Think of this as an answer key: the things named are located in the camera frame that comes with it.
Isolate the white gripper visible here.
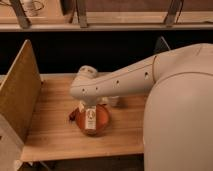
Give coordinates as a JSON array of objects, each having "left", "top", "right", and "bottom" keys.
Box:
[{"left": 78, "top": 96, "right": 119, "bottom": 113}]

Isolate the small white labelled bottle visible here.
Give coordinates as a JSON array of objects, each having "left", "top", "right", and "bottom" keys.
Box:
[{"left": 85, "top": 107, "right": 96, "bottom": 130}]

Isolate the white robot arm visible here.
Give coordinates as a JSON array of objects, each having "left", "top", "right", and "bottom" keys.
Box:
[{"left": 70, "top": 43, "right": 213, "bottom": 113}]

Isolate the orange round bowl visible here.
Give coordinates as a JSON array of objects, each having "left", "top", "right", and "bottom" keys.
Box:
[{"left": 69, "top": 104, "right": 110, "bottom": 136}]

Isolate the left wooden side panel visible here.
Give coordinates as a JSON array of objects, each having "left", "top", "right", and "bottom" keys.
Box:
[{"left": 0, "top": 40, "right": 41, "bottom": 143}]

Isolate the right dark side panel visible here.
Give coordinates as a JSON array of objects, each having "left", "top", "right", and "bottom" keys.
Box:
[{"left": 154, "top": 36, "right": 170, "bottom": 54}]

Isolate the left grey shelf bracket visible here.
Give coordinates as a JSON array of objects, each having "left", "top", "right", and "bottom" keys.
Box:
[{"left": 9, "top": 0, "right": 31, "bottom": 29}]

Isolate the grey shelf bracket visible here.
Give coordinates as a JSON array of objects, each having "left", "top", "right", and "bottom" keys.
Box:
[
  {"left": 9, "top": 0, "right": 31, "bottom": 29},
  {"left": 76, "top": 0, "right": 88, "bottom": 28},
  {"left": 163, "top": 0, "right": 183, "bottom": 27}
]

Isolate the middle grey shelf bracket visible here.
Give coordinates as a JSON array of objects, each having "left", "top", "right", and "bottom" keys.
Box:
[{"left": 76, "top": 0, "right": 88, "bottom": 28}]

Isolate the right grey shelf bracket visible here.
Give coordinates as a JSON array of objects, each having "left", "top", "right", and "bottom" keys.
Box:
[{"left": 163, "top": 0, "right": 183, "bottom": 27}]

